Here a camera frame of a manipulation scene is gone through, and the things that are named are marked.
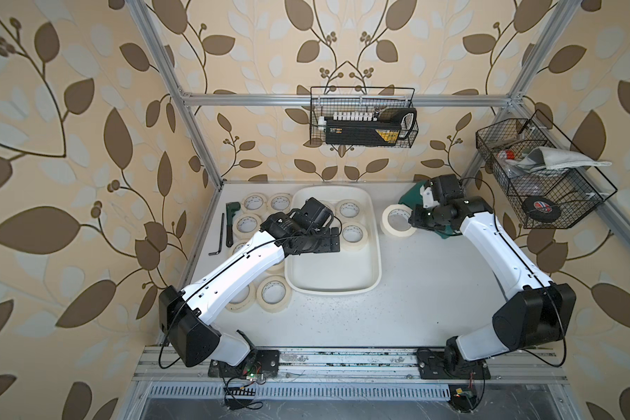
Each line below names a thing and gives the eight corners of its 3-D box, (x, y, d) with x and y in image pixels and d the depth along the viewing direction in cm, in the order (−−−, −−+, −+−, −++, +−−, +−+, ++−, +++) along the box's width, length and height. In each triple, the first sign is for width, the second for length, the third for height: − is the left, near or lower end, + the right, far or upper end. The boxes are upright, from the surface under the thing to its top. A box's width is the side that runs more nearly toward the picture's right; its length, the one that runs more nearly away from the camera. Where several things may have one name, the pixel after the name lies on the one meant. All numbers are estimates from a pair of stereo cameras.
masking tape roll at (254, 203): (241, 214, 113) (239, 208, 110) (246, 198, 118) (244, 192, 116) (265, 214, 112) (264, 208, 110) (268, 198, 118) (267, 192, 116)
